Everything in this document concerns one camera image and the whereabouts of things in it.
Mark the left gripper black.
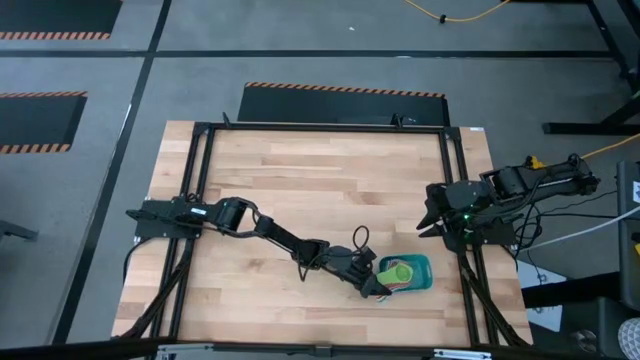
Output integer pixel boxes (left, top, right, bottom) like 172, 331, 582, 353
324, 245, 394, 300

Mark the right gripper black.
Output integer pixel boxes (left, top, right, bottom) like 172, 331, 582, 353
417, 182, 454, 238

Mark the green measuring cup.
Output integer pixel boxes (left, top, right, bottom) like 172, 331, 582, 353
376, 262, 416, 287

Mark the teal plastic basket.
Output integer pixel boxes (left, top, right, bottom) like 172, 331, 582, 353
378, 253, 434, 294

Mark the white paper sheet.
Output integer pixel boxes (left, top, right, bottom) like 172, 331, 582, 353
517, 259, 569, 334

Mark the black hazard-striped floor mat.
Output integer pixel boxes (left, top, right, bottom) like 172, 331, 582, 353
0, 91, 89, 155
236, 81, 451, 128
0, 0, 124, 41

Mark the black cabinet with sticker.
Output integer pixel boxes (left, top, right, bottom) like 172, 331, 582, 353
617, 159, 640, 311

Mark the white mesh bin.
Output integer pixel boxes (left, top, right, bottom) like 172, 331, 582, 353
617, 317, 640, 360

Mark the dark grey stand foot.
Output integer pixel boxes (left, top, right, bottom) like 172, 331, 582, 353
0, 219, 39, 244

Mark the black looped gripper cable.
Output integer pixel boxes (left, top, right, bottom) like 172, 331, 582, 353
352, 225, 372, 254

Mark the yellow extension cord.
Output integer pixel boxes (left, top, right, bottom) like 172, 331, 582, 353
524, 132, 640, 171

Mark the black aluminium table frame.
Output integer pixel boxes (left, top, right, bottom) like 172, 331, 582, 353
117, 112, 534, 351

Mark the white floor cable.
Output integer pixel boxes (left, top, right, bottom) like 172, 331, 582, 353
537, 206, 640, 250

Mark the black desk leg frame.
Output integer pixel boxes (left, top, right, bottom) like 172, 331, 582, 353
543, 0, 640, 136

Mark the thin yellow floor cable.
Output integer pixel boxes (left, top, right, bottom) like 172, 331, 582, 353
405, 0, 511, 25

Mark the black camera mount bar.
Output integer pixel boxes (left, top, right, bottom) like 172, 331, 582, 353
0, 335, 531, 360

